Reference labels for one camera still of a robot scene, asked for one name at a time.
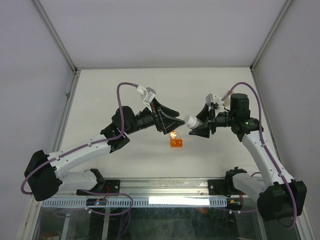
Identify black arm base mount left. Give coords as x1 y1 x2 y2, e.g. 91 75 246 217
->
88 178 121 195

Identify grey slotted cable duct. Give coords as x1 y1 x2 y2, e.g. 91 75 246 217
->
42 196 227 209

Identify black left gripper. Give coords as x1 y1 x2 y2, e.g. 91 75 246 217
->
125 98 185 136

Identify aluminium frame rail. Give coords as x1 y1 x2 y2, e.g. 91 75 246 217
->
31 176 301 199

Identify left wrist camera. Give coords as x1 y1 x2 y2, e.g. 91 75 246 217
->
136 85 156 104

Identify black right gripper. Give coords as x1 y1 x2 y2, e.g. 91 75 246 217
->
188 103 236 138

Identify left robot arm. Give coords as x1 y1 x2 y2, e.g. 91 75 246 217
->
21 99 185 202

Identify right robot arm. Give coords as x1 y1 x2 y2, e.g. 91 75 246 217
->
184 93 307 221

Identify white cap pill bottle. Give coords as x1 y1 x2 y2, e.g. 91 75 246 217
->
184 115 203 130

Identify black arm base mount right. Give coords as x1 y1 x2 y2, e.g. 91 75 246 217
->
207 178 246 198

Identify orange pill organizer box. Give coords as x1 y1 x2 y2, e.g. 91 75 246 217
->
169 131 183 148

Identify clear bottle orange pills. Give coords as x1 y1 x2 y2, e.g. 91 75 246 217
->
221 91 234 107

